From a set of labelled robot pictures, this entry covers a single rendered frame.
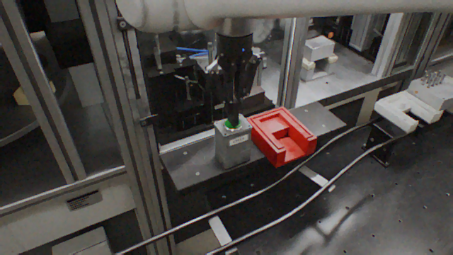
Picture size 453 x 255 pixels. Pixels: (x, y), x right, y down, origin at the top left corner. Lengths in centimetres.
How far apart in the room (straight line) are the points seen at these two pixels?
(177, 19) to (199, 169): 48
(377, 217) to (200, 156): 58
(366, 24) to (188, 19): 102
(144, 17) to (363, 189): 94
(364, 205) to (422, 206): 18
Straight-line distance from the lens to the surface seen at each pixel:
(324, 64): 128
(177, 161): 89
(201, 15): 47
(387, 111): 122
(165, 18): 46
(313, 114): 107
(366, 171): 127
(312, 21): 125
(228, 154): 83
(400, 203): 121
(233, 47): 66
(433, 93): 128
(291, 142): 94
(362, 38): 143
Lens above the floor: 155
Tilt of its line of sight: 40 degrees down
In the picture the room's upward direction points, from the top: straight up
